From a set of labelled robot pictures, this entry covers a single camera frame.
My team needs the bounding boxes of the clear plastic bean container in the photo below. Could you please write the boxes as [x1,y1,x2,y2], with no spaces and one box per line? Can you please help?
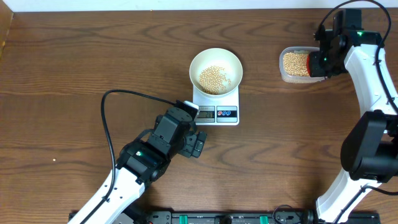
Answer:
[279,47,326,84]

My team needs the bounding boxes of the cream round bowl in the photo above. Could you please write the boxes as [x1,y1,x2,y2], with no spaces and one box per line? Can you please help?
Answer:
[189,48,243,95]

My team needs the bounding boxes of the red plastic measuring scoop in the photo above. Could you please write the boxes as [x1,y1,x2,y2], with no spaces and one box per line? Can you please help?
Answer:
[306,54,310,76]

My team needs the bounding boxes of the brown wooden side panel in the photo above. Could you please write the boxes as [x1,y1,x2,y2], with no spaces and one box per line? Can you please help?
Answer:
[0,0,14,56]

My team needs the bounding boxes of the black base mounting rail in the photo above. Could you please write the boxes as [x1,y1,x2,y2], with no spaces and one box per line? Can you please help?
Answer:
[68,210,382,224]

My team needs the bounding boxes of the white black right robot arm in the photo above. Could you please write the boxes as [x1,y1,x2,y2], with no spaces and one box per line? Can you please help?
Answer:
[307,27,397,223]

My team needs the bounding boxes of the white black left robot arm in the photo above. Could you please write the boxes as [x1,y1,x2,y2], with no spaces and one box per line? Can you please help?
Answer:
[68,121,206,224]

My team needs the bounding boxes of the white digital kitchen scale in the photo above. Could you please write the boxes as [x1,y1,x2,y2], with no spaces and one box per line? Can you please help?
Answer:
[193,87,239,126]

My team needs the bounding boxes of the yellow soybeans in bowl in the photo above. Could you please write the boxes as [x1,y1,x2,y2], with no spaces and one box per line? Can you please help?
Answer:
[198,65,232,95]

